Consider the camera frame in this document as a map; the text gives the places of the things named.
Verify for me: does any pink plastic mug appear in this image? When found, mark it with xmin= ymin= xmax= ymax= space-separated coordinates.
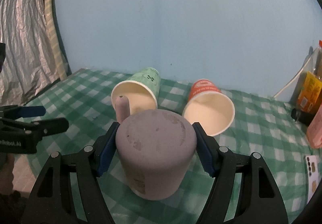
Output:
xmin=115 ymin=96 xmax=197 ymax=201

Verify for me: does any orange paper cup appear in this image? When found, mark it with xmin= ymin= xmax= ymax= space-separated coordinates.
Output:
xmin=182 ymin=79 xmax=235 ymax=136

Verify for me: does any green paper cup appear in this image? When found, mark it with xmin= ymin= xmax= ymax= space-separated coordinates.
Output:
xmin=111 ymin=67 xmax=161 ymax=115

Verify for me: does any left hand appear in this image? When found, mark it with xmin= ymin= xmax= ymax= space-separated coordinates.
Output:
xmin=0 ymin=154 xmax=15 ymax=195

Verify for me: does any silver foil curtain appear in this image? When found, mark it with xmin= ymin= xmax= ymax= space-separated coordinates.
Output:
xmin=1 ymin=0 xmax=60 ymax=106

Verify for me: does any green checkered tablecloth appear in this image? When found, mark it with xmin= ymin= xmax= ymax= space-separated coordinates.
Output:
xmin=27 ymin=69 xmax=321 ymax=223

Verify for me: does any white smartphone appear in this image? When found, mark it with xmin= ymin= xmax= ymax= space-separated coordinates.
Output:
xmin=304 ymin=155 xmax=320 ymax=203

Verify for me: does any striped beige curtain edge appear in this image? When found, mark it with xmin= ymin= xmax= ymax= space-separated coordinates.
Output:
xmin=44 ymin=0 xmax=67 ymax=81

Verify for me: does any pink drink bottle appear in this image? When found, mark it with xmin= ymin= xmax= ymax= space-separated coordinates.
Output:
xmin=306 ymin=106 xmax=322 ymax=149

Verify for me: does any orange juice bottle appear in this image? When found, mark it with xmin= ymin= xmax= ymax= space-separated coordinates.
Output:
xmin=296 ymin=40 xmax=321 ymax=114

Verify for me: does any white cable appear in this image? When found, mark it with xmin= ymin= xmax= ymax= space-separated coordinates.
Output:
xmin=272 ymin=47 xmax=318 ymax=99

